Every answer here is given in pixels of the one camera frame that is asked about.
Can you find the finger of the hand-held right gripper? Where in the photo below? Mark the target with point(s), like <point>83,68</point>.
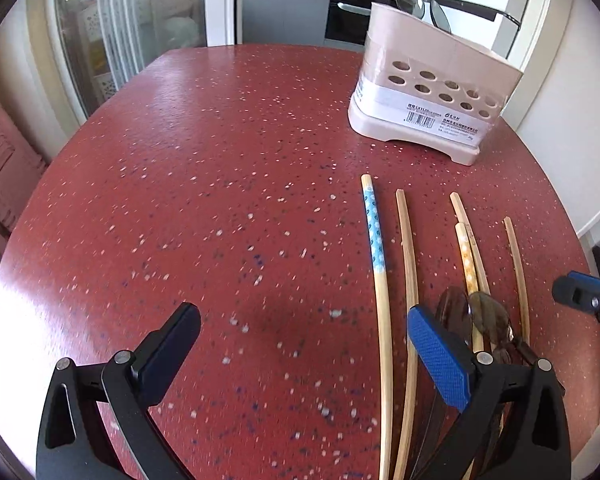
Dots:
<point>580,291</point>

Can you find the dark brown translucent spoon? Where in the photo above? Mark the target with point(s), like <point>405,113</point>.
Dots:
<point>452,310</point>

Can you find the pink perforated utensil holder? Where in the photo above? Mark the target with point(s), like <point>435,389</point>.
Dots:
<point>430,60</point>

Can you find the orange patterned bamboo chopstick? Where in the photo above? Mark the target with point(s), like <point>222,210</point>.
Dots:
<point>467,265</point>

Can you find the grey kitchen counter cabinet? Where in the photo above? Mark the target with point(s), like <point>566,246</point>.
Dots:
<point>285,10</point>

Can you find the blue patterned bamboo chopstick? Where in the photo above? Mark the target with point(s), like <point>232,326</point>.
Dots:
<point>375,240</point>

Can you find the black built-in oven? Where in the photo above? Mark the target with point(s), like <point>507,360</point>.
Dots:
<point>352,15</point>

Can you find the plain bamboo chopstick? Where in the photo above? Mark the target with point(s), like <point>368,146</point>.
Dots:
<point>458,205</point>
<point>517,265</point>
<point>409,260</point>

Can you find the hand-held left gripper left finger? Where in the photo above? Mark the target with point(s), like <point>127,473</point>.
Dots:
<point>166,355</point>

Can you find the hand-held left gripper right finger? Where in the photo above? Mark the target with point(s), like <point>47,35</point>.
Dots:
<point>437,355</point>

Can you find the glass sliding door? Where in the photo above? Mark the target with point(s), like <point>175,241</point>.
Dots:
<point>130,25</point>

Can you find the olive brown translucent spoon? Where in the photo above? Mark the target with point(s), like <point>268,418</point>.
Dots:
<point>490,317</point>

